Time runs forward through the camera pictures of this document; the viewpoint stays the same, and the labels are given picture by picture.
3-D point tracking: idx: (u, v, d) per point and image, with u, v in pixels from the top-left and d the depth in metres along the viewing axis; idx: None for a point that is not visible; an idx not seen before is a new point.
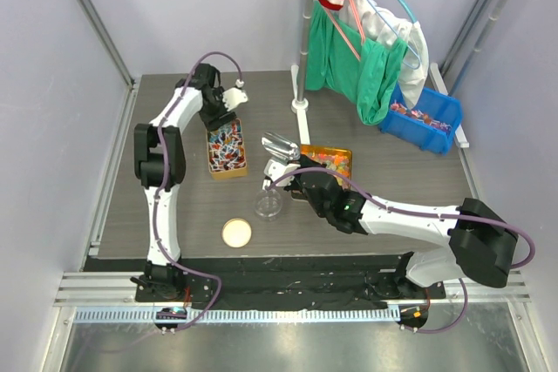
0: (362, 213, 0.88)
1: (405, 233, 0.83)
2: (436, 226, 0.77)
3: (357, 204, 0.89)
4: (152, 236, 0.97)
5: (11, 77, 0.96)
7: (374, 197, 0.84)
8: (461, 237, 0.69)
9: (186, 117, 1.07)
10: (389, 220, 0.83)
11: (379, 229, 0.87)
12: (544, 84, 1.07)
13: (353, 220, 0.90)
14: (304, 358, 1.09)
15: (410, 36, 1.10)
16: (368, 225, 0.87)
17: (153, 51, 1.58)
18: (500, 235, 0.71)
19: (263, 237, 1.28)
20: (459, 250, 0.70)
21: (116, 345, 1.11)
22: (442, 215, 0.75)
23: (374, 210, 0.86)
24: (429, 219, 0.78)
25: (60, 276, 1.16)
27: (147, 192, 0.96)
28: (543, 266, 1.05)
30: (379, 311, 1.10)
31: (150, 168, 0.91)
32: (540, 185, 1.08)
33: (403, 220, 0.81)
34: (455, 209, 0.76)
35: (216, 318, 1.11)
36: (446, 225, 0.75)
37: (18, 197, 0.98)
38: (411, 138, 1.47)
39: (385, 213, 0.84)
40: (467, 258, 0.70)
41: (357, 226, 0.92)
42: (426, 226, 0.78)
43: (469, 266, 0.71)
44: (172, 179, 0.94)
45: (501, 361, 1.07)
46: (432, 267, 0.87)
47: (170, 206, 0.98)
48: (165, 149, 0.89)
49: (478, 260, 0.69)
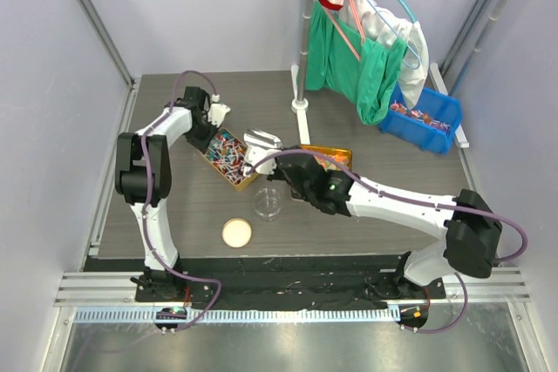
0: (350, 194, 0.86)
1: (394, 218, 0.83)
2: (431, 216, 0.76)
3: (343, 185, 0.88)
4: (146, 246, 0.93)
5: (11, 77, 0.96)
7: (363, 179, 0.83)
8: (458, 229, 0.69)
9: (171, 134, 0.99)
10: (382, 205, 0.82)
11: (364, 213, 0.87)
12: (544, 84, 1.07)
13: (336, 199, 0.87)
14: (304, 358, 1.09)
15: (410, 36, 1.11)
16: (354, 206, 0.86)
17: (153, 50, 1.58)
18: (489, 227, 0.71)
19: (263, 237, 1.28)
20: (452, 242, 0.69)
21: (117, 345, 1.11)
22: (438, 204, 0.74)
23: (363, 192, 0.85)
24: (424, 208, 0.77)
25: (60, 276, 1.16)
27: (133, 207, 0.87)
28: (542, 266, 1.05)
30: (379, 311, 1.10)
31: (131, 180, 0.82)
32: (540, 184, 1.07)
33: (394, 206, 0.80)
34: (450, 199, 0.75)
35: (216, 318, 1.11)
36: (442, 216, 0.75)
37: (18, 197, 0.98)
38: (411, 138, 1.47)
39: (376, 198, 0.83)
40: (459, 250, 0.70)
41: (340, 206, 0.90)
42: (421, 215, 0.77)
43: (458, 259, 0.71)
44: (156, 194, 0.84)
45: (501, 360, 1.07)
46: (425, 265, 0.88)
47: (159, 218, 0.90)
48: (147, 157, 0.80)
49: (469, 253, 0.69)
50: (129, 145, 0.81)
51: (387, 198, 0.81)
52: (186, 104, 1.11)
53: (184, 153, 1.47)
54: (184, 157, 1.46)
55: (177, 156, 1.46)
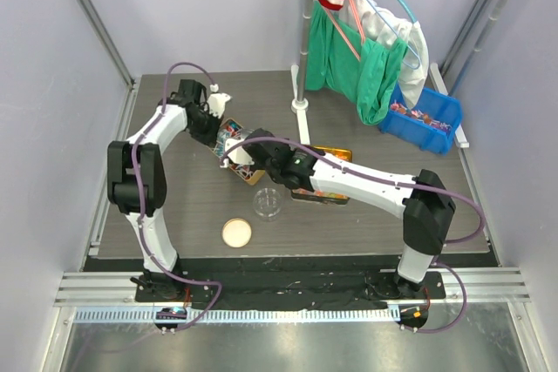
0: (314, 170, 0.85)
1: (358, 195, 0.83)
2: (391, 194, 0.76)
3: (307, 158, 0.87)
4: (144, 252, 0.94)
5: (11, 77, 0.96)
7: (325, 156, 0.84)
8: (414, 206, 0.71)
9: (166, 138, 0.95)
10: (345, 180, 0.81)
11: (328, 189, 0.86)
12: (544, 84, 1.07)
13: (297, 172, 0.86)
14: (304, 358, 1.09)
15: (410, 36, 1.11)
16: (317, 183, 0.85)
17: (153, 50, 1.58)
18: (443, 208, 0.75)
19: (264, 237, 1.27)
20: (410, 219, 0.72)
21: (117, 345, 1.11)
22: (398, 182, 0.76)
23: (326, 170, 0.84)
24: (384, 186, 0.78)
25: (60, 276, 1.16)
27: (129, 216, 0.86)
28: (543, 265, 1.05)
30: (380, 311, 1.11)
31: (124, 190, 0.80)
32: (541, 184, 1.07)
33: (355, 182, 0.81)
34: (410, 179, 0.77)
35: (216, 318, 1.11)
36: (401, 194, 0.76)
37: (17, 197, 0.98)
38: (411, 138, 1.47)
39: (339, 175, 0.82)
40: (415, 226, 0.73)
41: (304, 182, 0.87)
42: (380, 192, 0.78)
43: (411, 233, 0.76)
44: (150, 204, 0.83)
45: (501, 360, 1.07)
46: (406, 255, 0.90)
47: (156, 226, 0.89)
48: (137, 168, 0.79)
49: (423, 230, 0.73)
50: (120, 155, 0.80)
51: (350, 174, 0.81)
52: (180, 101, 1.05)
53: (184, 153, 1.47)
54: (184, 157, 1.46)
55: (177, 156, 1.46)
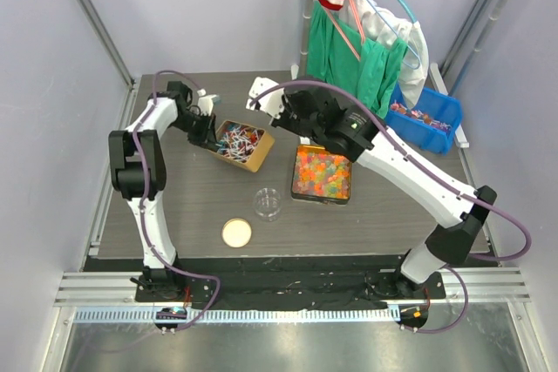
0: (373, 145, 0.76)
1: (408, 186, 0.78)
2: (451, 203, 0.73)
3: (364, 125, 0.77)
4: (144, 242, 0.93)
5: (12, 77, 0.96)
7: (389, 131, 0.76)
8: (470, 223, 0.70)
9: (161, 125, 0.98)
10: (404, 170, 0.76)
11: (375, 166, 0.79)
12: (543, 84, 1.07)
13: (350, 137, 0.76)
14: (304, 357, 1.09)
15: (410, 36, 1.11)
16: (368, 158, 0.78)
17: (153, 50, 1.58)
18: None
19: (263, 237, 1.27)
20: (458, 233, 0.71)
21: (116, 345, 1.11)
22: (463, 193, 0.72)
23: (386, 150, 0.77)
24: (445, 192, 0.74)
25: (60, 276, 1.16)
27: (131, 203, 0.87)
28: (543, 266, 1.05)
30: (380, 311, 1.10)
31: (128, 176, 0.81)
32: (540, 185, 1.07)
33: (413, 176, 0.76)
34: (472, 192, 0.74)
35: (216, 318, 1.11)
36: (461, 206, 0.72)
37: (18, 197, 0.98)
38: (411, 138, 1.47)
39: (399, 159, 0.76)
40: (455, 240, 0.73)
41: (351, 150, 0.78)
42: (439, 197, 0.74)
43: (445, 242, 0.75)
44: (153, 187, 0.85)
45: (501, 360, 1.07)
46: (414, 256, 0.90)
47: (157, 213, 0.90)
48: (141, 152, 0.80)
49: (463, 246, 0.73)
50: (121, 143, 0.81)
51: (411, 165, 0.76)
52: (170, 94, 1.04)
53: (184, 153, 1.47)
54: (184, 158, 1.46)
55: (177, 157, 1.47)
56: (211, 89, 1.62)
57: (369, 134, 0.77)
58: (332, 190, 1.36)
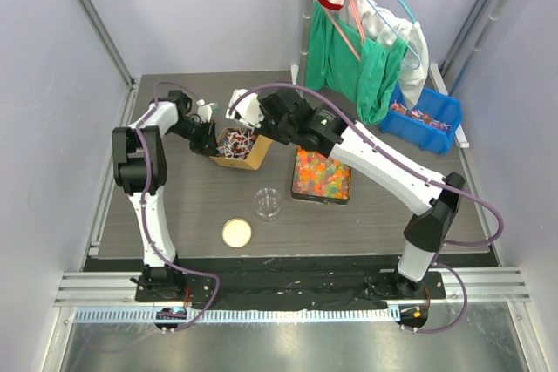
0: (342, 138, 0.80)
1: (379, 178, 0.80)
2: (419, 190, 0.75)
3: (334, 121, 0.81)
4: (144, 240, 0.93)
5: (11, 77, 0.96)
7: (357, 125, 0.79)
8: (439, 207, 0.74)
9: (162, 125, 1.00)
10: (373, 160, 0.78)
11: (345, 159, 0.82)
12: (543, 84, 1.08)
13: (322, 132, 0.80)
14: (304, 358, 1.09)
15: (410, 36, 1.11)
16: (339, 152, 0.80)
17: (153, 50, 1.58)
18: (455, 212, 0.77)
19: (264, 237, 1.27)
20: (430, 219, 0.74)
21: (116, 345, 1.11)
22: (431, 180, 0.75)
23: (356, 143, 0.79)
24: (413, 179, 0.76)
25: (60, 276, 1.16)
27: (132, 198, 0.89)
28: (543, 265, 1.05)
30: (380, 311, 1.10)
31: (131, 171, 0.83)
32: (540, 184, 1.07)
33: (383, 165, 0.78)
34: (441, 179, 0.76)
35: (216, 318, 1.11)
36: (429, 192, 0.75)
37: (18, 197, 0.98)
38: (411, 138, 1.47)
39: (368, 152, 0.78)
40: (428, 226, 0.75)
41: (323, 145, 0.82)
42: (408, 185, 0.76)
43: (418, 230, 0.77)
44: (155, 182, 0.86)
45: (501, 360, 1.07)
46: (406, 253, 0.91)
47: (158, 208, 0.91)
48: (146, 146, 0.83)
49: (437, 232, 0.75)
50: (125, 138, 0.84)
51: (380, 156, 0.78)
52: (171, 99, 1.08)
53: (184, 153, 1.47)
54: (184, 158, 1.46)
55: (177, 157, 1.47)
56: (211, 89, 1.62)
57: (339, 129, 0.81)
58: (332, 190, 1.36)
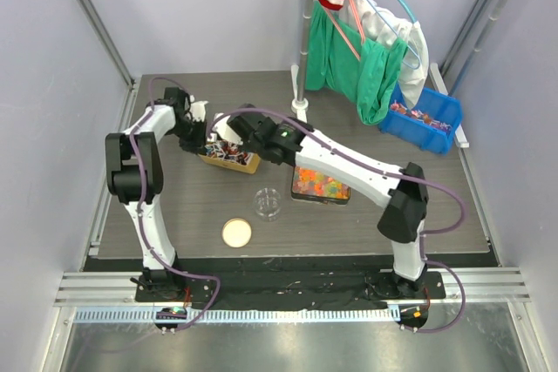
0: (302, 146, 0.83)
1: (343, 179, 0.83)
2: (377, 183, 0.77)
3: (294, 132, 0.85)
4: (143, 246, 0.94)
5: (11, 77, 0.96)
7: (316, 133, 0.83)
8: (398, 198, 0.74)
9: (159, 131, 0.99)
10: (332, 162, 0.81)
11: (310, 166, 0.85)
12: (542, 84, 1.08)
13: (283, 145, 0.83)
14: (304, 358, 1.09)
15: (410, 36, 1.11)
16: (302, 159, 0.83)
17: (153, 50, 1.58)
18: (419, 201, 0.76)
19: (263, 237, 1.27)
20: (392, 210, 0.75)
21: (117, 345, 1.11)
22: (386, 172, 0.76)
23: (314, 148, 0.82)
24: (372, 174, 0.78)
25: (60, 276, 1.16)
27: (128, 206, 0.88)
28: (543, 266, 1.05)
30: (380, 311, 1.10)
31: (125, 179, 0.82)
32: (540, 184, 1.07)
33: (343, 165, 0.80)
34: (398, 169, 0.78)
35: (216, 318, 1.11)
36: (387, 185, 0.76)
37: (18, 197, 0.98)
38: (411, 138, 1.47)
39: (327, 155, 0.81)
40: (394, 217, 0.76)
41: (288, 156, 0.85)
42: (368, 180, 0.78)
43: (389, 222, 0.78)
44: (150, 191, 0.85)
45: (501, 360, 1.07)
46: (397, 252, 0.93)
47: (155, 216, 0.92)
48: (139, 153, 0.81)
49: (402, 221, 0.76)
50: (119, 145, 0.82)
51: (338, 157, 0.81)
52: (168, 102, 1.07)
53: (184, 153, 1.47)
54: (184, 158, 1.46)
55: (177, 157, 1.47)
56: (211, 89, 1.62)
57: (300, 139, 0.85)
58: (332, 190, 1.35)
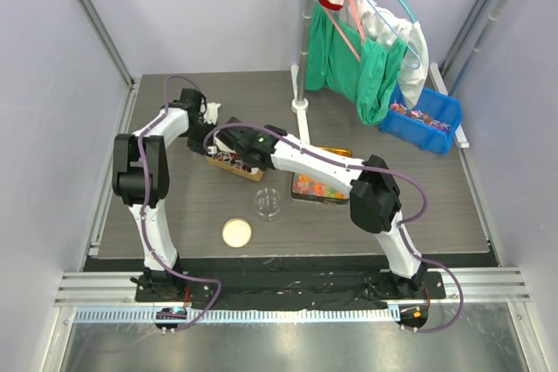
0: (275, 148, 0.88)
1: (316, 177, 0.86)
2: (341, 176, 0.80)
3: (269, 138, 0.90)
4: (145, 246, 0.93)
5: (11, 77, 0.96)
7: (288, 137, 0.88)
8: (360, 186, 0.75)
9: (169, 135, 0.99)
10: (302, 160, 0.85)
11: (287, 167, 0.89)
12: (542, 84, 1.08)
13: (259, 149, 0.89)
14: (304, 357, 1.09)
15: (410, 36, 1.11)
16: (276, 161, 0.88)
17: (153, 50, 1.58)
18: (388, 192, 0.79)
19: (263, 237, 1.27)
20: (355, 199, 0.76)
21: (117, 345, 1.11)
22: (349, 165, 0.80)
23: (285, 150, 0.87)
24: (336, 167, 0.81)
25: (60, 276, 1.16)
27: (132, 209, 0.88)
28: (543, 266, 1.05)
30: (380, 311, 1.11)
31: (128, 182, 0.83)
32: (540, 184, 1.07)
33: (311, 163, 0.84)
34: (360, 162, 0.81)
35: (216, 318, 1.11)
36: (350, 176, 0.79)
37: (18, 197, 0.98)
38: (411, 138, 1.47)
39: (297, 154, 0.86)
40: (359, 207, 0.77)
41: (266, 160, 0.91)
42: (332, 173, 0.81)
43: (358, 213, 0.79)
44: (154, 195, 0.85)
45: (501, 360, 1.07)
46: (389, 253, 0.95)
47: (158, 219, 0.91)
48: (145, 158, 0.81)
49: (367, 211, 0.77)
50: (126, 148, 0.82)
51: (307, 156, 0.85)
52: (182, 104, 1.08)
53: (184, 153, 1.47)
54: (184, 158, 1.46)
55: (177, 157, 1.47)
56: (211, 89, 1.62)
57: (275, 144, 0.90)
58: (332, 190, 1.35)
